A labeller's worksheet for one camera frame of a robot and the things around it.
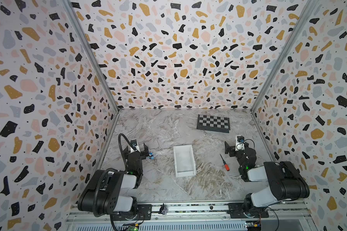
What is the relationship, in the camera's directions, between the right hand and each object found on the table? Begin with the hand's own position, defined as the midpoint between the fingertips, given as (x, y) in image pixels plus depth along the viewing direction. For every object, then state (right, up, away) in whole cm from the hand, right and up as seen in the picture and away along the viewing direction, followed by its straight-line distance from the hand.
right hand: (234, 138), depth 90 cm
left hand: (-60, -3, -3) cm, 60 cm away
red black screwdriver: (-5, -18, +1) cm, 18 cm away
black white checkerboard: (-9, +9, +19) cm, 23 cm away
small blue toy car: (-53, -12, +2) cm, 54 cm away
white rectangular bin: (-31, -14, 0) cm, 35 cm away
